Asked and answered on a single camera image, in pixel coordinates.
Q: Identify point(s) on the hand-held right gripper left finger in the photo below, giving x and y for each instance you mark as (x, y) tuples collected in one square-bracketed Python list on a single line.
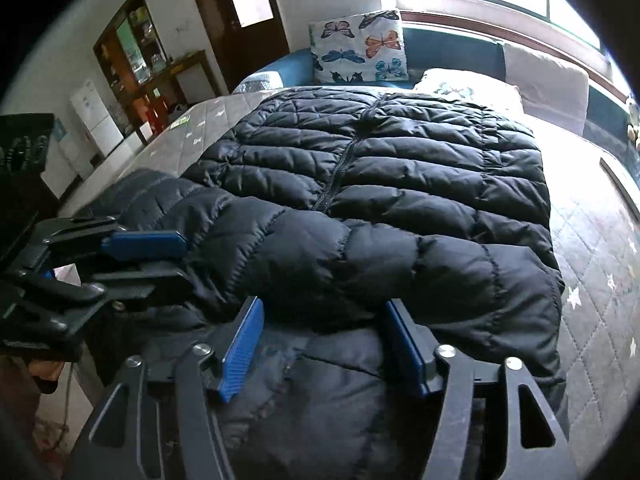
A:
[(242, 350)]

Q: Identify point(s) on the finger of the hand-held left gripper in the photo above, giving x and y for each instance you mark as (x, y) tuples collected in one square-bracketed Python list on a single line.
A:
[(145, 245), (150, 281)]

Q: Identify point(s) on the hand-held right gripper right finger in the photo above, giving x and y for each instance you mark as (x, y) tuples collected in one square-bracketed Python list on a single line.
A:
[(405, 345)]

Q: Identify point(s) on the black down jacket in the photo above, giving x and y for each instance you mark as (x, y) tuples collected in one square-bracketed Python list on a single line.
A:
[(400, 185)]

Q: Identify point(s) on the person's left hand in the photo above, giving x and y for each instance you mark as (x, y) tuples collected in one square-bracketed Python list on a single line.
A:
[(46, 372)]

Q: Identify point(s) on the white low cabinet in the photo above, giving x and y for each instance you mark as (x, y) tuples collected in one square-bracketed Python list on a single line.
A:
[(65, 165)]

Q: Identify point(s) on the pink white tissue pack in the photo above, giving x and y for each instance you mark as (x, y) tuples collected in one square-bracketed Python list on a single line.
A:
[(67, 273)]

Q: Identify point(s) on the white refrigerator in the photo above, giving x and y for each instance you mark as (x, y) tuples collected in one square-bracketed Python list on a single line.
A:
[(100, 125)]

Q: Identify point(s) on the small green packet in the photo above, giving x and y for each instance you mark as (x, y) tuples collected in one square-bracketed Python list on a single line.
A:
[(180, 122)]

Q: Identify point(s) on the red stool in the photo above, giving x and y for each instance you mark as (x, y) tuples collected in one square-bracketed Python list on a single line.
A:
[(156, 112)]

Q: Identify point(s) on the wooden display cabinet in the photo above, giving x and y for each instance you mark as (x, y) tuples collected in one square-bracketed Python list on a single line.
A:
[(130, 45)]

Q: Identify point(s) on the wooden desk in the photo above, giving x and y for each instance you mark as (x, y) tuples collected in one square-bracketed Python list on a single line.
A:
[(190, 60)]

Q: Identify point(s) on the grey patterned cloth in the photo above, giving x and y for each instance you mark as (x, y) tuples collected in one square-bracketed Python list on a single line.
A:
[(257, 82)]

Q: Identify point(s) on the dark wooden door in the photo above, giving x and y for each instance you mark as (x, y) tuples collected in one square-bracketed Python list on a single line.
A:
[(235, 55)]

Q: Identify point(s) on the grey star quilted mattress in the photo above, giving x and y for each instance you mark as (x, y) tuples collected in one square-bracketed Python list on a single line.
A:
[(600, 240)]

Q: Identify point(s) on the white patterned pillow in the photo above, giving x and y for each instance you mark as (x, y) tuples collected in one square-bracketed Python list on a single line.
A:
[(465, 87)]

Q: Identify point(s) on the butterfly print pillow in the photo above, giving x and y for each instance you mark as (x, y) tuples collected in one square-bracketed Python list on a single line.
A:
[(355, 45)]

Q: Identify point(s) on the white cushion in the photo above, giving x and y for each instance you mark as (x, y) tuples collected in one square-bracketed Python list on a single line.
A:
[(545, 85)]

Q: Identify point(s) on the white black plush toy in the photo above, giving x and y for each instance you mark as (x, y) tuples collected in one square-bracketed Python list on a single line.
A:
[(634, 130)]

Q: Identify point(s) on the blue upholstered bed frame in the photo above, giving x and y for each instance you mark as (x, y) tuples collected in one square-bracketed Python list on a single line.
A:
[(450, 47)]

